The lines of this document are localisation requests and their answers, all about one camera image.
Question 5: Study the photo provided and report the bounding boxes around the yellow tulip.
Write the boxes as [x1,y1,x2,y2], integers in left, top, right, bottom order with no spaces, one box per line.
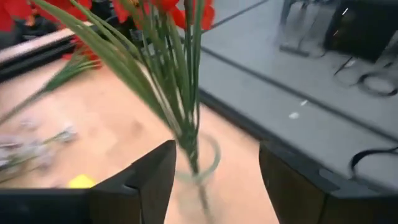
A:
[67,174,96,189]

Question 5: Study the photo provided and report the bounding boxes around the red flower bunch green leaves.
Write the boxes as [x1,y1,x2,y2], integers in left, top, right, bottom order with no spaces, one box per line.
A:
[0,0,217,218]

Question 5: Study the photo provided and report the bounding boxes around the white patterned flower spray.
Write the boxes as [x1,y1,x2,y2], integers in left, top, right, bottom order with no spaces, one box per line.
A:
[0,119,78,181]

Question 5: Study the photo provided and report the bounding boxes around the coiled black cable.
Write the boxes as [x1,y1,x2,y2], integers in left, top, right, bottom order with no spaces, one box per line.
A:
[334,55,398,98]

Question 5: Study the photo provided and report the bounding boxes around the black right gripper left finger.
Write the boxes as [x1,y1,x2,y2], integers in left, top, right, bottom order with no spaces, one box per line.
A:
[0,139,177,224]

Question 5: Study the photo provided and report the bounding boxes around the red flower spray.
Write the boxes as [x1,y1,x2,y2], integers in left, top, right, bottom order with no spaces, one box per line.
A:
[0,35,102,125]

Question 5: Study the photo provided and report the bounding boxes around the clear glass vase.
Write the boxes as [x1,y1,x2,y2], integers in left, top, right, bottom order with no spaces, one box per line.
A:
[172,132,222,224]

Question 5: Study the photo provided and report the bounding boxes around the grey metal stand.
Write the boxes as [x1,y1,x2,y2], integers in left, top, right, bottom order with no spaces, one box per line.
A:
[278,0,326,58]

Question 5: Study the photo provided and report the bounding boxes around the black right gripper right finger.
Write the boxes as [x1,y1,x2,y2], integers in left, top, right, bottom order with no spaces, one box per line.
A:
[259,141,398,224]

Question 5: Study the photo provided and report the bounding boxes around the black cable ring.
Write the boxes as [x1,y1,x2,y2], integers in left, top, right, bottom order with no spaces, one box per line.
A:
[349,146,398,180]

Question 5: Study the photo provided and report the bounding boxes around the black equipment box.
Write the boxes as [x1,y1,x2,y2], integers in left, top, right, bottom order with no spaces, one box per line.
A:
[323,0,398,63]

